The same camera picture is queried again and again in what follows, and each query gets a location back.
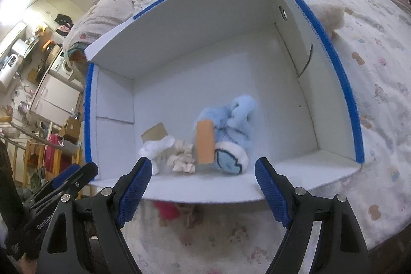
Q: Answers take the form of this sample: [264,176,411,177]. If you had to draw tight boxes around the pink bag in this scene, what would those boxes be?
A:
[43,134,64,180]

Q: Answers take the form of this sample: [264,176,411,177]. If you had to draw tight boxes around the hanging dark clothes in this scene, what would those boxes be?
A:
[54,14,75,36]

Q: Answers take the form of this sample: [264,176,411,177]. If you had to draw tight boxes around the white washing machine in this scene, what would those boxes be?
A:
[48,48,78,81]

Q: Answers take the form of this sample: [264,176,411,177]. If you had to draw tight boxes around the yellow wooden rack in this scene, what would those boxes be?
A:
[13,139,81,195]

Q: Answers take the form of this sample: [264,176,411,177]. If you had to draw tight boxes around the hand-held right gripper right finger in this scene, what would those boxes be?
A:
[255,157,368,274]

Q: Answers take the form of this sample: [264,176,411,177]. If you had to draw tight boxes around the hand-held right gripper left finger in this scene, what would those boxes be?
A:
[36,157,153,274]

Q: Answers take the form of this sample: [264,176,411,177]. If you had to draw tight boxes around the blue and white cardboard box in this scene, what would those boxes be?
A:
[83,0,366,202]

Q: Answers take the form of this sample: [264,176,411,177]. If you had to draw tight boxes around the white fluffy sock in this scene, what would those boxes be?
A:
[139,136,175,176]

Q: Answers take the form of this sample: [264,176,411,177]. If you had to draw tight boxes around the small cardboard box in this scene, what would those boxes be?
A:
[59,117,83,139]

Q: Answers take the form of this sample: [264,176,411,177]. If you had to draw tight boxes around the grey printed quilt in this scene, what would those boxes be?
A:
[62,0,193,54]

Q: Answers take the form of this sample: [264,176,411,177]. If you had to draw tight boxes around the person's left forearm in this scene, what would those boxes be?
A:
[0,142,25,230]

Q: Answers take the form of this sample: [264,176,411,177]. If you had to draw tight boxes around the beige scrunchie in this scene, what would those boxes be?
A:
[167,139,196,175]

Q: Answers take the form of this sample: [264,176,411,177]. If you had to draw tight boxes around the red plush doll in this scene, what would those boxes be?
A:
[152,201,180,220]

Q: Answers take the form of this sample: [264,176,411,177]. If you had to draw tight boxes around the white kitchen cabinet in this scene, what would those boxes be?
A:
[27,73,83,127]

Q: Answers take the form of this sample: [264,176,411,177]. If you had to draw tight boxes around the light blue plush toy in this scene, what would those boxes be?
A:
[195,95,259,176]

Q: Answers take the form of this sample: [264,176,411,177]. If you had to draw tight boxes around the white microwave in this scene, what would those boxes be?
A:
[0,54,20,86]

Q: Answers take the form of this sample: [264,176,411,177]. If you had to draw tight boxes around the brown cardboard tag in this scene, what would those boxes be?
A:
[141,122,168,142]

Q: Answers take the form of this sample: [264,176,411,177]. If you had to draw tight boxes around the cream fluffy plush toy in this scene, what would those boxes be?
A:
[310,1,345,41]

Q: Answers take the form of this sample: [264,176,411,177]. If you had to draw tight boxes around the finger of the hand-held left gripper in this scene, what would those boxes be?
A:
[48,162,99,199]
[30,164,81,202]

